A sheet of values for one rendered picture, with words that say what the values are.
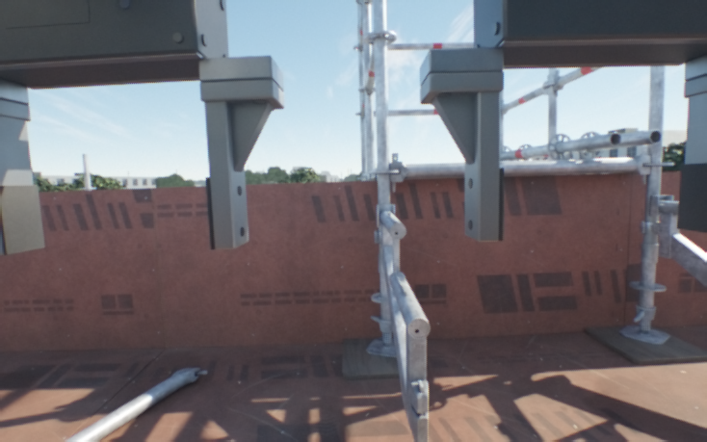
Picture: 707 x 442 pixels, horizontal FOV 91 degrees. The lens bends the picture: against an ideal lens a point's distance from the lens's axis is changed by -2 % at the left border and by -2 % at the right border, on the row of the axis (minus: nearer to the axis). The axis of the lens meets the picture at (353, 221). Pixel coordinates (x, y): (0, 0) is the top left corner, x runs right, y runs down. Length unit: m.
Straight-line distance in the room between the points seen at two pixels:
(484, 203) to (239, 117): 0.14
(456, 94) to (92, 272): 1.79
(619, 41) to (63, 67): 0.29
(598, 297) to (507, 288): 0.42
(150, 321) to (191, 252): 0.36
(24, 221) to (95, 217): 1.56
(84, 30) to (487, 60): 0.21
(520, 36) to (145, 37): 0.19
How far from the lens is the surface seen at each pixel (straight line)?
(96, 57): 0.24
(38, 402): 1.68
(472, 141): 0.21
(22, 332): 2.18
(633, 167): 1.77
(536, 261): 1.74
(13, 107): 0.30
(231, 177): 0.21
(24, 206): 0.29
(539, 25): 0.22
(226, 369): 1.55
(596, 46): 0.24
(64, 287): 1.99
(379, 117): 1.40
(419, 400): 0.84
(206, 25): 0.23
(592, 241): 1.86
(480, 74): 0.21
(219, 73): 0.21
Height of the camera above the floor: 0.69
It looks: 6 degrees down
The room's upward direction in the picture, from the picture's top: 2 degrees counter-clockwise
